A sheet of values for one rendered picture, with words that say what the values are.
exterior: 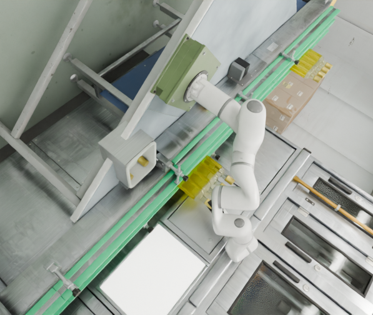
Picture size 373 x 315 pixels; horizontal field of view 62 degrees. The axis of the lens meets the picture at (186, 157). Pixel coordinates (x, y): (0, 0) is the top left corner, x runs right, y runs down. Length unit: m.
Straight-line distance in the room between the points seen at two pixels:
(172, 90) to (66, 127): 0.97
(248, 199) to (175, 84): 0.50
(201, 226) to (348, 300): 0.80
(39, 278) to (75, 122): 0.95
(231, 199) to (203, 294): 0.61
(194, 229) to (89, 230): 0.53
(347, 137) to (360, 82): 1.56
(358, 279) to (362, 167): 4.52
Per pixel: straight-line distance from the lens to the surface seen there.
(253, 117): 1.14
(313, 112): 6.58
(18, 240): 1.78
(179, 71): 1.21
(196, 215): 1.68
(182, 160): 1.51
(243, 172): 1.11
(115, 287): 1.59
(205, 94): 1.26
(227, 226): 1.19
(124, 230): 1.47
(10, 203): 1.87
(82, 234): 1.48
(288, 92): 5.59
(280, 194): 1.85
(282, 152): 2.03
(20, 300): 1.48
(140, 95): 1.36
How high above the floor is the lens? 1.32
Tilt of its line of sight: 15 degrees down
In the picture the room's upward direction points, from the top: 128 degrees clockwise
